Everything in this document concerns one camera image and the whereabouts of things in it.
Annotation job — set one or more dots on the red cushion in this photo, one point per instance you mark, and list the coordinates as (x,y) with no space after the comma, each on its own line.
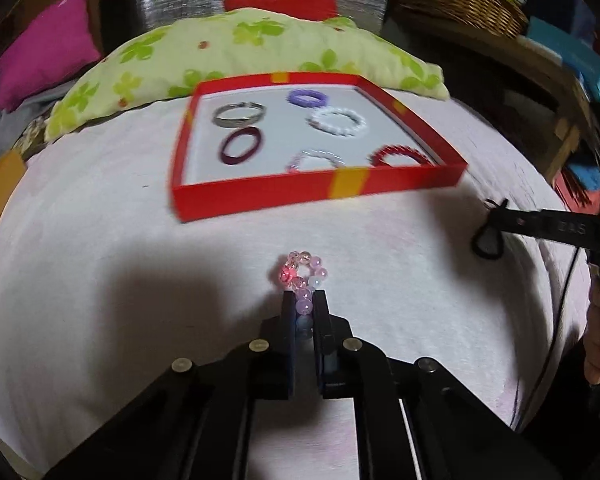
(280,2)

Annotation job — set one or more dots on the grey blanket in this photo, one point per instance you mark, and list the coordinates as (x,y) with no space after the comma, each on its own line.
(10,125)

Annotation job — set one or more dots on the patterned cloth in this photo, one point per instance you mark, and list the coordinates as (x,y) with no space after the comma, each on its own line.
(30,135)

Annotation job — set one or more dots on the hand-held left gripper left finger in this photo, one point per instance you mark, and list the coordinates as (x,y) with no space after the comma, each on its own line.
(290,355)

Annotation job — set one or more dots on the magenta pillow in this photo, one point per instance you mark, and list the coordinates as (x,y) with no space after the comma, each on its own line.
(45,55)

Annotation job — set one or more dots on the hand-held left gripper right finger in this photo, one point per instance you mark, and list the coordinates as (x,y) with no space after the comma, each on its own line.
(322,355)

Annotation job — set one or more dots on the red jewelry box tray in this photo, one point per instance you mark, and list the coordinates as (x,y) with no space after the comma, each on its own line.
(260,192)

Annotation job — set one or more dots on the wicker basket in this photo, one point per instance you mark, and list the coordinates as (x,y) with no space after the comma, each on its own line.
(480,5)

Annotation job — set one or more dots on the maroon bangle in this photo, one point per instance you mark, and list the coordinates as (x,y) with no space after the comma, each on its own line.
(225,152)

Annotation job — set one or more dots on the green floral pillow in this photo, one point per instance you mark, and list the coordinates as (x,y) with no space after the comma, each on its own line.
(230,50)

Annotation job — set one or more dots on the wooden shelf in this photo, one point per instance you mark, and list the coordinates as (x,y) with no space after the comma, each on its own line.
(530,75)

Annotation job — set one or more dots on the pink fleece blanket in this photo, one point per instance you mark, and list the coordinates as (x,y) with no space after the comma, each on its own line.
(105,260)

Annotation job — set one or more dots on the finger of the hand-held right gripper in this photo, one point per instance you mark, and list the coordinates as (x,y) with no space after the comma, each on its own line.
(545,224)

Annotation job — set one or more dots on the silver metal bangle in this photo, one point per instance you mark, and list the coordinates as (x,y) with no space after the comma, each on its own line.
(220,119)

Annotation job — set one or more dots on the light blue box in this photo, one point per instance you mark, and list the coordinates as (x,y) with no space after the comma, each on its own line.
(570,55)

